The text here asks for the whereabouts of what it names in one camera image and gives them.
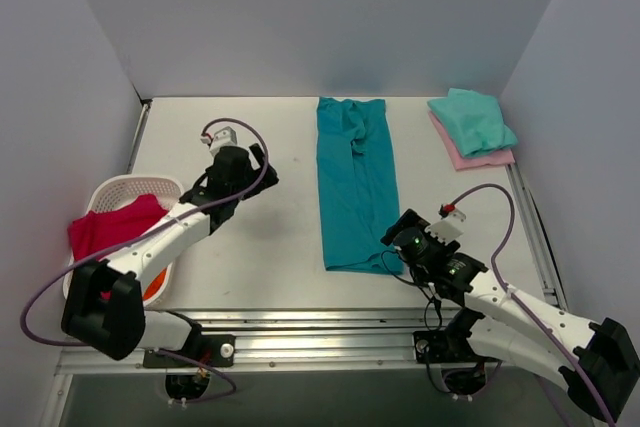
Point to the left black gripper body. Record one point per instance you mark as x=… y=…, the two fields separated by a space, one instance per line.
x=261 y=173

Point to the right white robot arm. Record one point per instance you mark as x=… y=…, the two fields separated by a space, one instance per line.
x=595 y=363

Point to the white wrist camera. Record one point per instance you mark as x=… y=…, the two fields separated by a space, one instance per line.
x=225 y=137
x=449 y=227

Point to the crimson red t shirt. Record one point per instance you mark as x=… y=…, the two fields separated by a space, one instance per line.
x=99 y=230

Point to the orange t shirt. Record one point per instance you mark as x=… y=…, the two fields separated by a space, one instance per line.
x=155 y=288

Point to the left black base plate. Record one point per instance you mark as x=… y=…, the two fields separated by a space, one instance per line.
x=215 y=350

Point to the folded pink t shirt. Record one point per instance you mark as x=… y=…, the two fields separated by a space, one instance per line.
x=460 y=163

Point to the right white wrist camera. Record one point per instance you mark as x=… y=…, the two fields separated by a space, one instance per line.
x=449 y=227

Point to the aluminium rail frame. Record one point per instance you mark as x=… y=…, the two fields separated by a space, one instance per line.
x=260 y=275

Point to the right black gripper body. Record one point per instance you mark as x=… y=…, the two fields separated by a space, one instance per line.
x=400 y=229

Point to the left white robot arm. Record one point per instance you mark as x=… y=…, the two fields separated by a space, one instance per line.
x=104 y=308

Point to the folded mint green t shirt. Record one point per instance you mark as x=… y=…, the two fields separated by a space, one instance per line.
x=474 y=122

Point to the white plastic laundry basket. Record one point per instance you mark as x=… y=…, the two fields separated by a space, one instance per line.
x=122 y=190

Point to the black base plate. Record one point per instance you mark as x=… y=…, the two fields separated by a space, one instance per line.
x=215 y=350
x=440 y=347

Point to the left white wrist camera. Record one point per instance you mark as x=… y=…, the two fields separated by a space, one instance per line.
x=225 y=137

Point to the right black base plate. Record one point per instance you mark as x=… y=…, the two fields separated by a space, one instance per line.
x=440 y=347

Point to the teal t shirt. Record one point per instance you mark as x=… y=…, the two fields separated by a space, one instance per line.
x=357 y=188

